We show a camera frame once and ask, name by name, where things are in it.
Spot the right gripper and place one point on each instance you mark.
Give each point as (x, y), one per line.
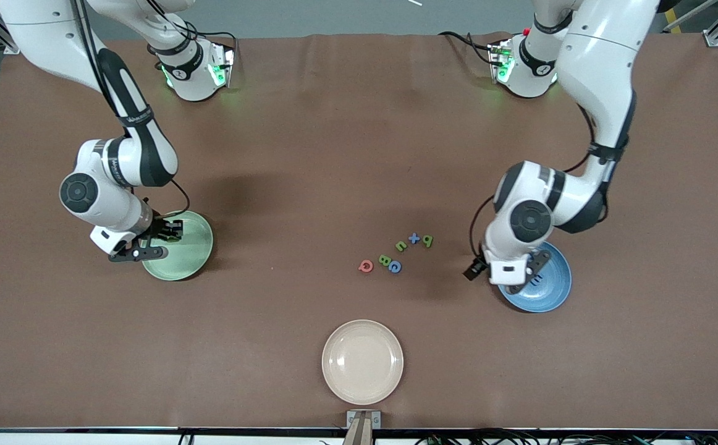
(162, 229)

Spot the green foam letter u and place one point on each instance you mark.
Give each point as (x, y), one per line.
(398, 244)

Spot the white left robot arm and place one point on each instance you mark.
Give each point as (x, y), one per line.
(600, 74)

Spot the blue foam letter x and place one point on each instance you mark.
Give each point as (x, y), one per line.
(414, 238)

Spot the green round plate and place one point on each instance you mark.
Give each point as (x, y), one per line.
(189, 259)

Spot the beige round plate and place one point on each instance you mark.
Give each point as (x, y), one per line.
(362, 361)

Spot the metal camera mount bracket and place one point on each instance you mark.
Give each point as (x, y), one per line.
(363, 426)

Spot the blue round plate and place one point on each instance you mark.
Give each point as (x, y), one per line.
(557, 290)

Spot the green foam letter b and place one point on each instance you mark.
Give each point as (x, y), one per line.
(428, 242)
(385, 260)

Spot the blue foam letter e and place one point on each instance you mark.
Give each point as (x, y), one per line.
(391, 267)

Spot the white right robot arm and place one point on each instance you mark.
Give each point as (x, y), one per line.
(143, 157)

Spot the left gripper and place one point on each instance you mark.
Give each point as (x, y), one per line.
(475, 269)

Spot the pink foam letter Q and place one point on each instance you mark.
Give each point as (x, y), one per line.
(361, 267)

